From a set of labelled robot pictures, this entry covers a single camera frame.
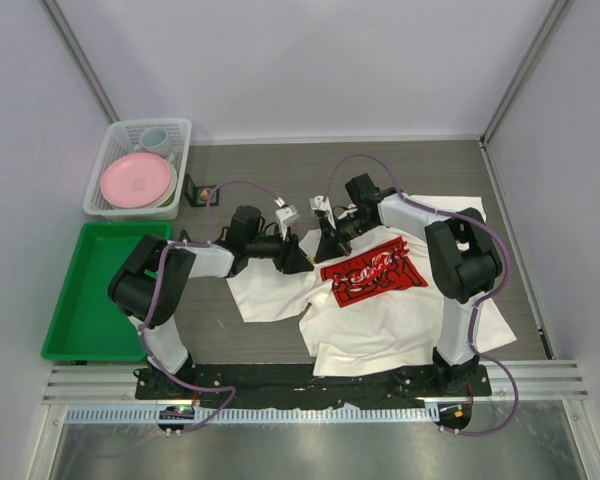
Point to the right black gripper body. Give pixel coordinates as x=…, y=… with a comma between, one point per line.
x=341, y=235

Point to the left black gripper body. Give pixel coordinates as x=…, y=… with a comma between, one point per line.
x=280, y=258

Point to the white printed t-shirt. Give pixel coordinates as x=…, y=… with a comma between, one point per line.
x=374, y=310

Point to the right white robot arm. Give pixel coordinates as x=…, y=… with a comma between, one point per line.
x=464, y=256

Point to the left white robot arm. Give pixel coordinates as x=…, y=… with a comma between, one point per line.
x=148, y=287

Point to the black box with orange brooch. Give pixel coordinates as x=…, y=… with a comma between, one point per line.
x=199, y=196

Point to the yellow-green plate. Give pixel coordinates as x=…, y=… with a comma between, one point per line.
x=168, y=195

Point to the white plastic basket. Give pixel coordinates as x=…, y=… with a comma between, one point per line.
x=122, y=138

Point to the pink plate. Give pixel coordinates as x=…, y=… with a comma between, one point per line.
x=135, y=180

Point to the light blue cup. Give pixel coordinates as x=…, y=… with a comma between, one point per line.
x=156, y=140

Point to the green plastic tray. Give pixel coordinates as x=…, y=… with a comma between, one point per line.
x=86, y=326

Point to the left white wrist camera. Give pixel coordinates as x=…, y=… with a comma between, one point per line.
x=286, y=215

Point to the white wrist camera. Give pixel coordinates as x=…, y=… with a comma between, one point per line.
x=321, y=208
x=286, y=215

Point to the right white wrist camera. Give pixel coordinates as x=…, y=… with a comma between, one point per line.
x=321, y=208

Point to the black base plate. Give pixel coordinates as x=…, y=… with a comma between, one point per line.
x=294, y=386

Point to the white slotted cable duct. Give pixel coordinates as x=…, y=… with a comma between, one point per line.
x=164, y=414

